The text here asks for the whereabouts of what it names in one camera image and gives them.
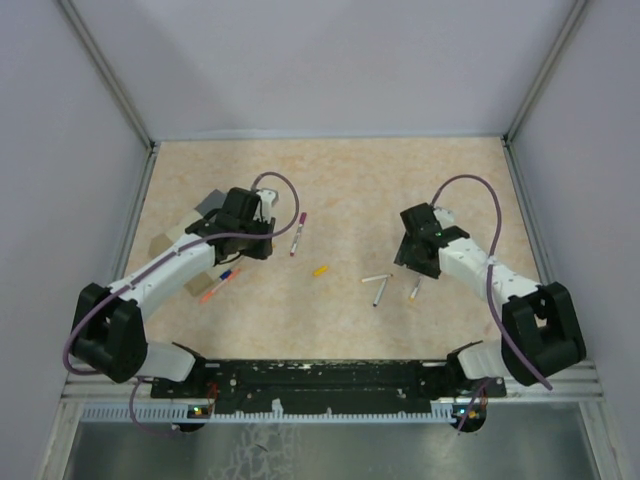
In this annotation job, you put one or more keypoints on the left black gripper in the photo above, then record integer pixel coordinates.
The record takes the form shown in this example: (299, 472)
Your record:
(262, 251)

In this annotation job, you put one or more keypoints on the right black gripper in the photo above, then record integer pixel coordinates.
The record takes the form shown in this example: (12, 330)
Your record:
(405, 256)

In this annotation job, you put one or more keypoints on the white pen yellow end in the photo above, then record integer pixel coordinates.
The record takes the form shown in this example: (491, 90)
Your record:
(416, 289)

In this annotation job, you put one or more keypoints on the magenta marker pen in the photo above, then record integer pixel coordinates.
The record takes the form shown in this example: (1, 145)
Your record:
(298, 234)

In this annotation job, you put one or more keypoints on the yellow pen cap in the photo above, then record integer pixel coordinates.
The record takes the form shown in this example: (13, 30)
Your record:
(320, 271)

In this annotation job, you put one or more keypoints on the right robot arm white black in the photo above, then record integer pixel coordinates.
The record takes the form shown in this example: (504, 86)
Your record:
(539, 328)

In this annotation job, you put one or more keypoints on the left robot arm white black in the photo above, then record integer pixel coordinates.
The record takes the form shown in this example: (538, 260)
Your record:
(109, 323)

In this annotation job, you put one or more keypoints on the white pen dark tip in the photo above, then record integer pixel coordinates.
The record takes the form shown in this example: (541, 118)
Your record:
(379, 277)

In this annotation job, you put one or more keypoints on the orange pen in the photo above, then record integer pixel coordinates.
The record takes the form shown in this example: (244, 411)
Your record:
(218, 286)

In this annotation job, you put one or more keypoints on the white pen blue end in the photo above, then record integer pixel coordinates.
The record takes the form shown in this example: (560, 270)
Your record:
(380, 292)

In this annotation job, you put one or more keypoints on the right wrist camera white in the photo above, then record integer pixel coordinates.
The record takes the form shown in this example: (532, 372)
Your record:
(445, 217)

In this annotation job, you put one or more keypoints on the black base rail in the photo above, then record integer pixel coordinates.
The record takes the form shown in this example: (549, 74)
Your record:
(357, 387)

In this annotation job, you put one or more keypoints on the aluminium frame rail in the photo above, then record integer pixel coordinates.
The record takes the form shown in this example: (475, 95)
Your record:
(576, 384)

